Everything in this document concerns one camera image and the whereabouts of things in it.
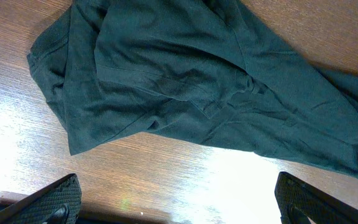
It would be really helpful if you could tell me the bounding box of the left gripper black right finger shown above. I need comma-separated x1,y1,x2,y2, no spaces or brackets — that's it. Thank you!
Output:
275,172,358,224

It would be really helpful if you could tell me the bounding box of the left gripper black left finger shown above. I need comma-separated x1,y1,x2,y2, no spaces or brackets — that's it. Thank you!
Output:
0,174,82,224

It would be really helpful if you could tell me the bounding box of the dark teal t-shirt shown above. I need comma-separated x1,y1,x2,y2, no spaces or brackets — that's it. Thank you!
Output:
27,0,358,178

